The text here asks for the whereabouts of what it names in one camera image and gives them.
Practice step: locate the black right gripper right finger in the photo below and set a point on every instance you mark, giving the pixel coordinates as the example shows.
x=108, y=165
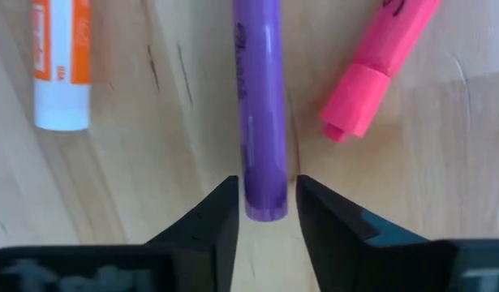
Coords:
x=354, y=251

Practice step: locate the pink highlighter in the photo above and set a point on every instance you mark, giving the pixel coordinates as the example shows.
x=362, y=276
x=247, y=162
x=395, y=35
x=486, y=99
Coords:
x=371, y=81

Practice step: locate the orange Expo dry-erase marker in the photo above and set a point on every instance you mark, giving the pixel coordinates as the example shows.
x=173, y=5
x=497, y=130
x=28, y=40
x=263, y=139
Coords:
x=60, y=81

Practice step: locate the purple highlighter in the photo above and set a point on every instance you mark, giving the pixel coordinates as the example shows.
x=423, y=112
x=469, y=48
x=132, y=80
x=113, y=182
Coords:
x=261, y=121

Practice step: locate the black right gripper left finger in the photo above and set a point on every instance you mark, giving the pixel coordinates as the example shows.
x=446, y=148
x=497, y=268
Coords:
x=208, y=243

